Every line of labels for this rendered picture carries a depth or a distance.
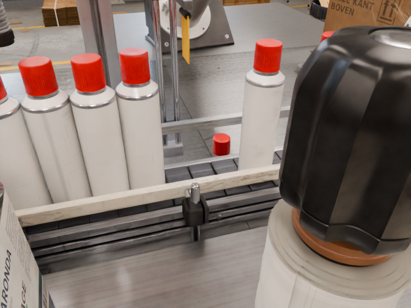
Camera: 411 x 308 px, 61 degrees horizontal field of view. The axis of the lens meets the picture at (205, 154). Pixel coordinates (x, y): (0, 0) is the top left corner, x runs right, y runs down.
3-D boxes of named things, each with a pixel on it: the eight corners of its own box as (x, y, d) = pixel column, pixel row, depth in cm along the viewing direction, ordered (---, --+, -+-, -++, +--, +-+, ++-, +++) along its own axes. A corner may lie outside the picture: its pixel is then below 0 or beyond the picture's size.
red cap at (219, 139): (233, 153, 68) (233, 139, 66) (217, 157, 66) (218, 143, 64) (224, 144, 70) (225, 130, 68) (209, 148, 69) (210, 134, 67)
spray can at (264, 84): (244, 186, 52) (258, 51, 40) (232, 165, 56) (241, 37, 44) (276, 180, 53) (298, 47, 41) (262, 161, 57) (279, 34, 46)
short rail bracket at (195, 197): (188, 260, 47) (186, 194, 40) (182, 243, 50) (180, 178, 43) (210, 255, 48) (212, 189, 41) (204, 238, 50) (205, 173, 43)
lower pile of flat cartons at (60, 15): (44, 27, 417) (39, 8, 405) (46, 16, 459) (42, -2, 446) (100, 24, 433) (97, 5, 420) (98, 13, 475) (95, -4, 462)
